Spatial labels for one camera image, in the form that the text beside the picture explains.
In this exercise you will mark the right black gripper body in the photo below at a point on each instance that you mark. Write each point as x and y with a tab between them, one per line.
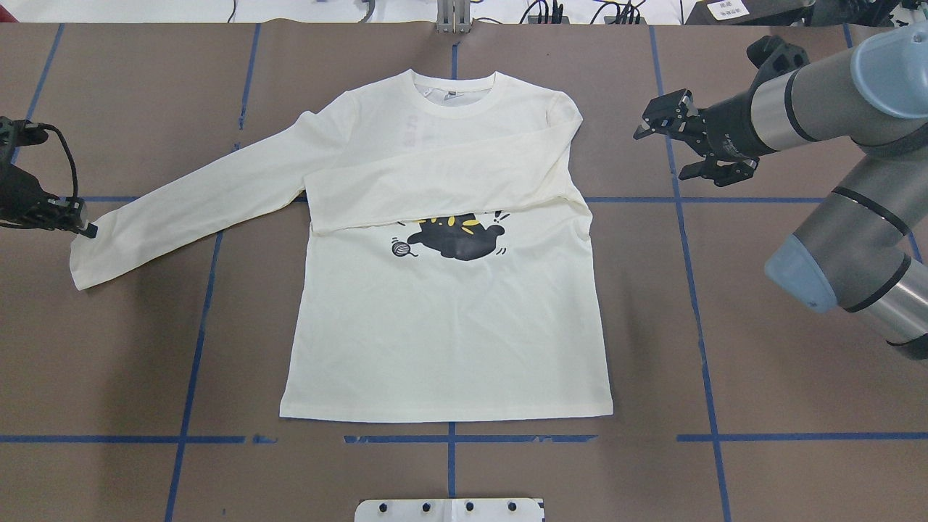
731	130

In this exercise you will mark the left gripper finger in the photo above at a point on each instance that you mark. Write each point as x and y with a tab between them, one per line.
84	228

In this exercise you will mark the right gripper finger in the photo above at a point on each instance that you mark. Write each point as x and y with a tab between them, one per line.
672	114
720	175

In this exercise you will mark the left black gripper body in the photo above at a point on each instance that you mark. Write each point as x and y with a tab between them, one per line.
20	193

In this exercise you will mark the cream long-sleeve cat shirt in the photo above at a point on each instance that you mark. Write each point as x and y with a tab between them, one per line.
449	272

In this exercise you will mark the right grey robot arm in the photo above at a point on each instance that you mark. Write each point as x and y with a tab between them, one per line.
845	254

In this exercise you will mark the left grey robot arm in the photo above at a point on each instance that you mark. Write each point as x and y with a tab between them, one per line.
73	170

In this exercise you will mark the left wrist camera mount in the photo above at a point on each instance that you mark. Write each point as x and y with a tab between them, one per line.
19	133

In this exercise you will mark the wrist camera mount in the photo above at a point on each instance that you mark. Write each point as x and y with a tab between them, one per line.
19	133
774	57

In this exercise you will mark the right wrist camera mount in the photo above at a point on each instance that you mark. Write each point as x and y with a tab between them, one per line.
774	57

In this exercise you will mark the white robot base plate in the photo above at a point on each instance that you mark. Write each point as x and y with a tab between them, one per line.
463	509

